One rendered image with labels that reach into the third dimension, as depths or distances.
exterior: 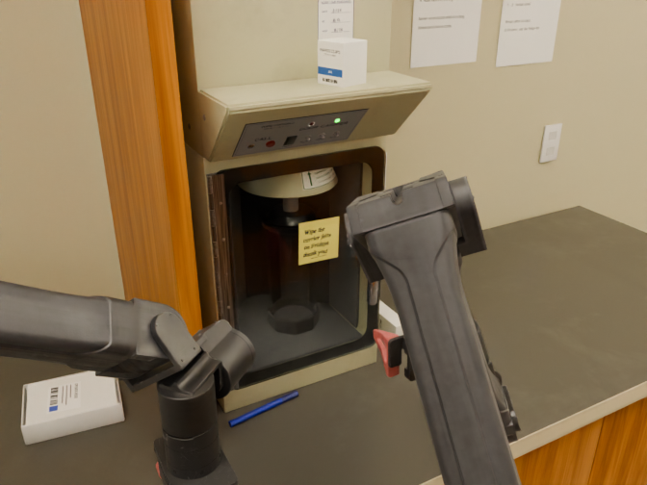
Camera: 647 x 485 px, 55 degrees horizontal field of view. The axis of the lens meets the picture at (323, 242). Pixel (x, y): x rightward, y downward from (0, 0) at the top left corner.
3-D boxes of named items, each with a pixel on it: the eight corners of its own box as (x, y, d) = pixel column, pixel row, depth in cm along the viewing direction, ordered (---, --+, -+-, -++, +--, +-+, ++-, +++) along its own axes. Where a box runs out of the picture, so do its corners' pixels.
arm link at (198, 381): (143, 382, 61) (194, 395, 59) (182, 345, 67) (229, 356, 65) (151, 437, 64) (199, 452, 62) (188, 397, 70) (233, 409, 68)
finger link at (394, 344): (361, 318, 96) (396, 345, 88) (400, 305, 99) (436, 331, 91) (362, 355, 99) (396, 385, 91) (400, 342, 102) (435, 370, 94)
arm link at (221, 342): (96, 351, 63) (148, 322, 59) (162, 299, 73) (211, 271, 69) (165, 444, 65) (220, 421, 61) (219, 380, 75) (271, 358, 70)
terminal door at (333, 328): (227, 390, 108) (210, 171, 91) (375, 343, 121) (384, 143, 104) (229, 393, 108) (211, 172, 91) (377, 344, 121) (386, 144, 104)
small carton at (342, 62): (317, 83, 90) (317, 39, 88) (341, 78, 93) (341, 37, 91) (342, 88, 87) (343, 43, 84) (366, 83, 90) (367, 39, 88)
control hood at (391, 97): (201, 159, 90) (195, 89, 86) (387, 131, 104) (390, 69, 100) (230, 182, 81) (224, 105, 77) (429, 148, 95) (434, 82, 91)
